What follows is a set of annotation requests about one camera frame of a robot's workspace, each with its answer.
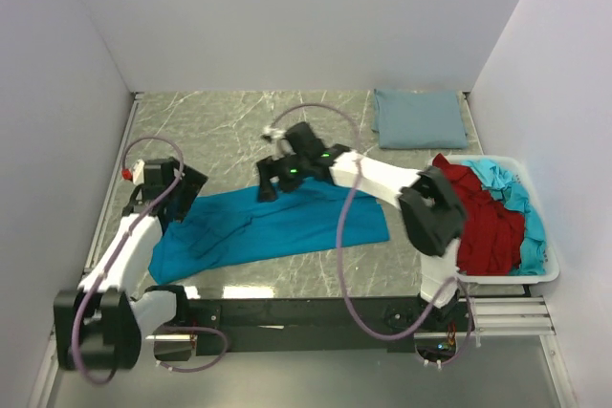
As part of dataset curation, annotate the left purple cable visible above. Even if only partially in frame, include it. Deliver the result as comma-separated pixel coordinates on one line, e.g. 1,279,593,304
70,136,230,385

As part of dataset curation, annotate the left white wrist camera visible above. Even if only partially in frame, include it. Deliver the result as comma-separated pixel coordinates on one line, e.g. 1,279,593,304
121,159,145,185

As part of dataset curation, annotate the folded grey-blue t-shirt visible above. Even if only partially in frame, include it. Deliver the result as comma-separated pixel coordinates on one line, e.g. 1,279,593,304
372,89,468,150

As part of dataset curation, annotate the purple cable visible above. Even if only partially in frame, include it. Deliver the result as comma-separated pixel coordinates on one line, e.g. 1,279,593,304
272,102,477,374
70,136,230,385

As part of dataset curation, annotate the black mounting beam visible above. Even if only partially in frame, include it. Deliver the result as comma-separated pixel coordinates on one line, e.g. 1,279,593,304
147,296,474,364

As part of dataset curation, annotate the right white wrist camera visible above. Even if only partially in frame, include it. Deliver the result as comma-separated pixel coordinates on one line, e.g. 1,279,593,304
261,125,286,143

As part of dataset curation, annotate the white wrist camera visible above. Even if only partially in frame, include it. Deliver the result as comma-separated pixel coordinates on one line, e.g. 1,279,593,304
121,159,145,185
261,125,286,143

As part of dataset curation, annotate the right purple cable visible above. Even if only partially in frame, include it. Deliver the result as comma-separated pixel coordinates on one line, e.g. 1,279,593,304
272,102,477,374

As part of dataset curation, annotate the teal blue t-shirt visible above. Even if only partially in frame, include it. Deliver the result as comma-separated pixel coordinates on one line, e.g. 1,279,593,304
146,176,391,286

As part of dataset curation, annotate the red t-shirt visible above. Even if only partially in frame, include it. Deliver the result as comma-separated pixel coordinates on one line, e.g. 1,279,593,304
432,154,525,276

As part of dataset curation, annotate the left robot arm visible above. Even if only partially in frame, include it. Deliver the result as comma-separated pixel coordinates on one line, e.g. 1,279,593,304
53,157,208,373

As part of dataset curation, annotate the light blue t-shirt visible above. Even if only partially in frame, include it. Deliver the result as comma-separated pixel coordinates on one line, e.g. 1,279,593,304
461,158,547,275

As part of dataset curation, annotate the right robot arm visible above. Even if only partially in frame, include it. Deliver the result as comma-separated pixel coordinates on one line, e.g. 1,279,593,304
256,122,468,331

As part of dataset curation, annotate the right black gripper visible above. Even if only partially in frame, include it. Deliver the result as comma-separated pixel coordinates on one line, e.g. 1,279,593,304
255,149,310,204

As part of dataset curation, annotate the white plastic laundry basket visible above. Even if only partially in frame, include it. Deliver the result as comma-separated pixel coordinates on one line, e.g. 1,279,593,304
441,154,558,285

